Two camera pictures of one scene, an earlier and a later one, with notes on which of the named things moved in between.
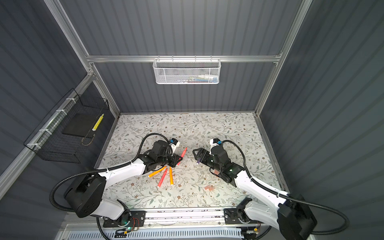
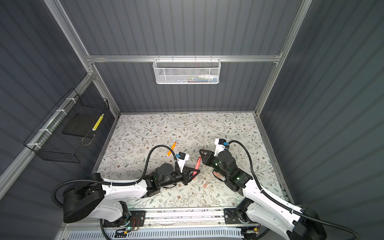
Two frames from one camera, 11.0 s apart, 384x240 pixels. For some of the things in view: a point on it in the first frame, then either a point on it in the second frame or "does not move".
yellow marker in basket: x=98 y=122 does not move
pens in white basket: x=202 y=78 does not move
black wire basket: x=65 y=134 does not move
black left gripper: x=175 y=161 to x=186 y=176
